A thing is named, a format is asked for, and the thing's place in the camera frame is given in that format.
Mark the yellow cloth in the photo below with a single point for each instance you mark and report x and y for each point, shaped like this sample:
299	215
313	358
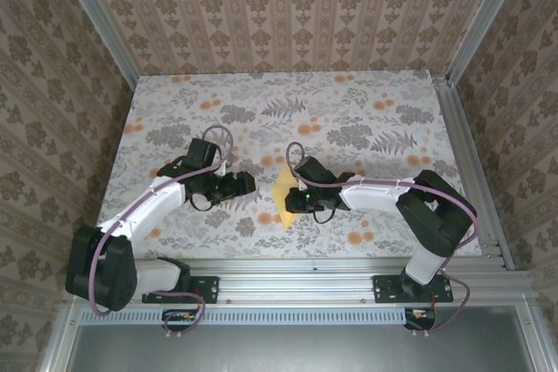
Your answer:
281	191

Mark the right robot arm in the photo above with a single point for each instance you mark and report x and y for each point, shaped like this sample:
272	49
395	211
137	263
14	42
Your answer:
436	224

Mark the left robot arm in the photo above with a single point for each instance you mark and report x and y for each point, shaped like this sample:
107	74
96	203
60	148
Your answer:
117	276

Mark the grey metal sheet panel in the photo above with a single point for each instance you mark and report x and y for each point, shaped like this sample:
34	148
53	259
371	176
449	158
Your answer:
305	350

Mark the floral printed table cover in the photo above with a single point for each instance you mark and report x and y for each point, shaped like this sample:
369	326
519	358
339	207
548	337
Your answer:
196	97

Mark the black connector board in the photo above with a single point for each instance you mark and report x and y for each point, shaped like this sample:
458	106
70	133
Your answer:
178	317
420	317

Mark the white camera bracket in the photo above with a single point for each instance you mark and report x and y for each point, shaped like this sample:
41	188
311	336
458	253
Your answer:
223	168
301	184

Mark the long aluminium frame rail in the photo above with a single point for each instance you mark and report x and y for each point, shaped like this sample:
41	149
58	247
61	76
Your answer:
296	278

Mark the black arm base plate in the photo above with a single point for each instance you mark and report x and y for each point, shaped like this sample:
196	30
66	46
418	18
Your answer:
209	289
383	289

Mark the aluminium upright post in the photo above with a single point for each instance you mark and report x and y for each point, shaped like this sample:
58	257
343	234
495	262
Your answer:
484	19
104	28

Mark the aluminium lower side rail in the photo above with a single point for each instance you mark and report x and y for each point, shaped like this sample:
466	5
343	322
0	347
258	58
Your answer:
61	337
534	337

